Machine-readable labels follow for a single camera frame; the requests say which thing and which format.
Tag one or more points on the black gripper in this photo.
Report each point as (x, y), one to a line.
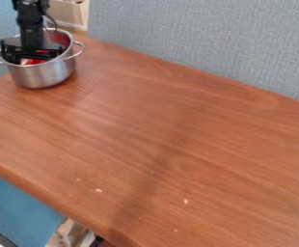
(29, 40)

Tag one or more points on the red plastic block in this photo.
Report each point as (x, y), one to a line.
(32, 60)

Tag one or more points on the stainless steel pot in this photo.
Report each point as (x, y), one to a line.
(46, 74)

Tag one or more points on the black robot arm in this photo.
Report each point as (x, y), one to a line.
(33, 7)

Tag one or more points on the beige wooden cabinet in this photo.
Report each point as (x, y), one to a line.
(70, 13)

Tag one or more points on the white frame under table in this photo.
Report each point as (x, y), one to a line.
(70, 235)

